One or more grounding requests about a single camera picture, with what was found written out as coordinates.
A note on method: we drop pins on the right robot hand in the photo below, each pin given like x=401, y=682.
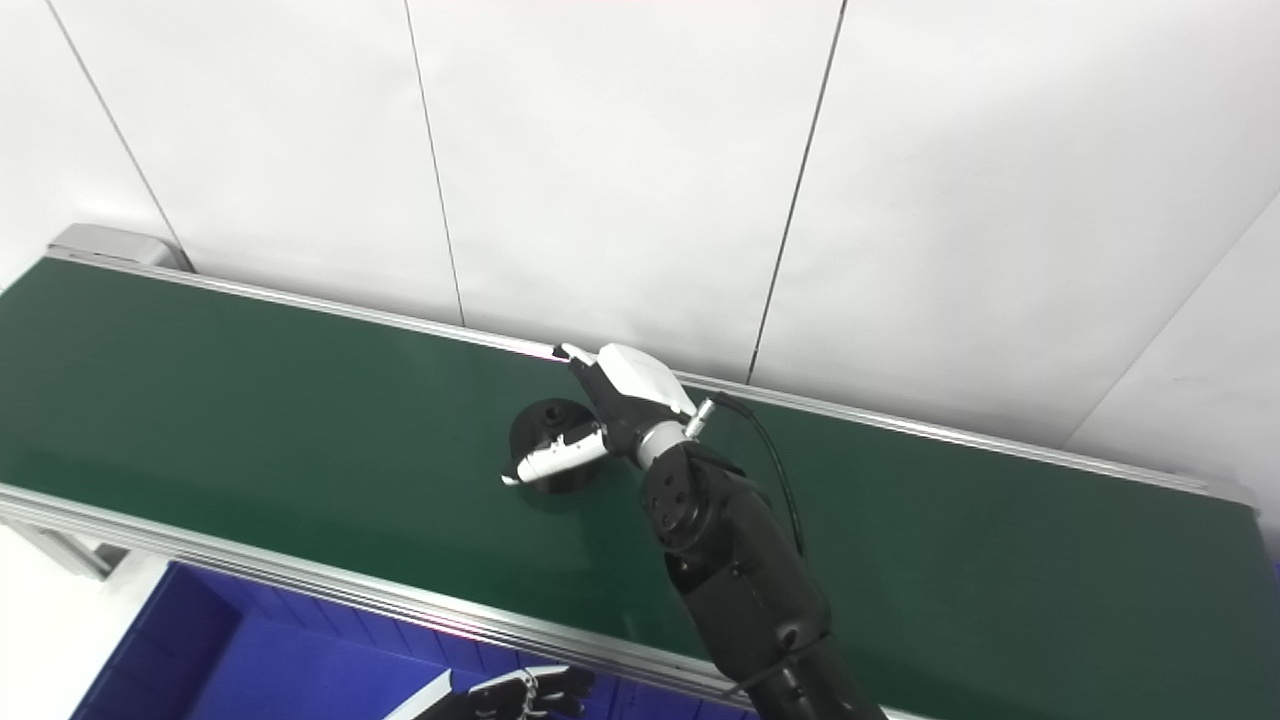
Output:
x=635, y=385

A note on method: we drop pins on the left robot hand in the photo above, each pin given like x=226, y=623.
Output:
x=500, y=700

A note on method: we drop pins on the black round machine part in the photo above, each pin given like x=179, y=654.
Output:
x=542, y=425

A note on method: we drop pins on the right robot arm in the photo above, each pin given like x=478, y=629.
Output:
x=740, y=580

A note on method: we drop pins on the green conveyor belt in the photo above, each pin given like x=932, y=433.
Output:
x=300, y=420
x=330, y=590

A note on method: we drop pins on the grey conveyor support leg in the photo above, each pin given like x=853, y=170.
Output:
x=70, y=550

